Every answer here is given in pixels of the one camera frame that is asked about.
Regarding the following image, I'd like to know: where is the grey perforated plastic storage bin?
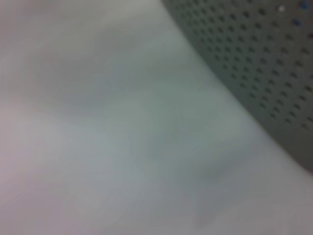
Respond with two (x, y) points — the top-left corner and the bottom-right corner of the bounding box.
(160, 0), (313, 173)

